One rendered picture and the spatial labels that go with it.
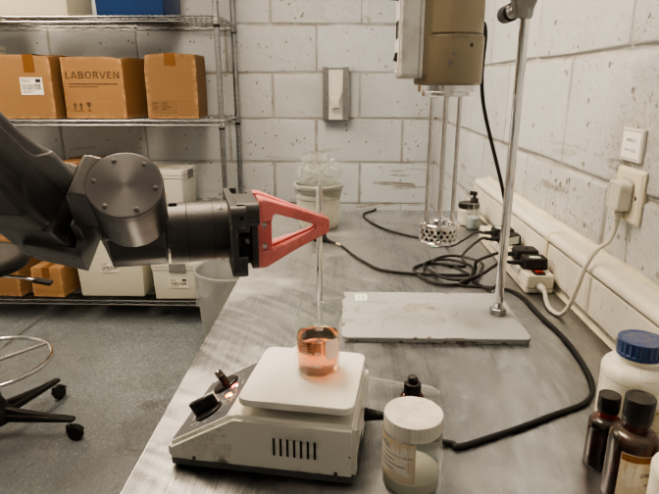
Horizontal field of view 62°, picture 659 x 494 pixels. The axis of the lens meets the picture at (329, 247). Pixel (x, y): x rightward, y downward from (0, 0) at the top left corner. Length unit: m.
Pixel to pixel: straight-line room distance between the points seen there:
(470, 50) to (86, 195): 0.59
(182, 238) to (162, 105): 2.19
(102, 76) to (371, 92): 1.27
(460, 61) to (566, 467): 0.55
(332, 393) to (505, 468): 0.20
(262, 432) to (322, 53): 2.49
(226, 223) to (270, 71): 2.46
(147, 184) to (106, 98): 2.34
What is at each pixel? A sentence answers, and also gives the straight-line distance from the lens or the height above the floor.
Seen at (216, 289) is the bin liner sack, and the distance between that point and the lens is 2.17.
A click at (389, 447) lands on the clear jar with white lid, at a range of 0.58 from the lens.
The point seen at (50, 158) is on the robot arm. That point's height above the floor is 1.08.
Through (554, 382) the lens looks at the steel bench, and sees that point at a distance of 0.84.
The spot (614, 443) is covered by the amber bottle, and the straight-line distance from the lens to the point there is 0.62.
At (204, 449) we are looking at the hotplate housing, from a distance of 0.62.
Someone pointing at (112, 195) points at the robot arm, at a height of 1.06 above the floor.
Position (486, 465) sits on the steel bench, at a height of 0.75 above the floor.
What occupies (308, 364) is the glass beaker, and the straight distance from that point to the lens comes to 0.60.
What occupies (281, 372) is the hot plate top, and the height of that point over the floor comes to 0.84.
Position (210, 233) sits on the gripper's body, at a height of 1.01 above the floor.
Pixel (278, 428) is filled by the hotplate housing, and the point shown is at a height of 0.81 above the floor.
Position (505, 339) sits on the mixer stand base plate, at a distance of 0.92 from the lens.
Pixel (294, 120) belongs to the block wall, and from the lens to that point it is 2.94.
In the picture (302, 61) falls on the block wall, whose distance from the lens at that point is 2.93.
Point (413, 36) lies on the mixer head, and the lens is 0.86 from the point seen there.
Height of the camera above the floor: 1.14
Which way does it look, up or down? 16 degrees down
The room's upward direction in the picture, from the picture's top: straight up
